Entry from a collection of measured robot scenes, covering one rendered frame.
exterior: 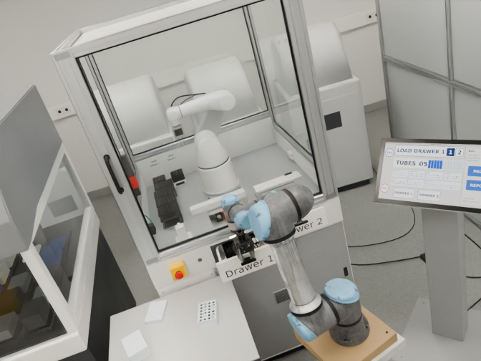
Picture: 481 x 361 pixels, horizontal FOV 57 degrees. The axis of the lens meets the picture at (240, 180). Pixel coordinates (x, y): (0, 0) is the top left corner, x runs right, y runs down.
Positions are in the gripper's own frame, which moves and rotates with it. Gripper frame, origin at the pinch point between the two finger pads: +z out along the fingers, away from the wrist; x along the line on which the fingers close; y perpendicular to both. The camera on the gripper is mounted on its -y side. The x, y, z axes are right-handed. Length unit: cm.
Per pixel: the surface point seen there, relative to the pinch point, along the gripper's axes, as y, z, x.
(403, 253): -67, 91, 111
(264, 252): -1.3, 0.6, 8.5
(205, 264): -17.6, 6.9, -19.6
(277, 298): -17.3, 43.6, 10.1
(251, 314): -18, 48, -6
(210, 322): 16.6, 12.4, -25.2
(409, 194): 9, -9, 78
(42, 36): -345, -100, -108
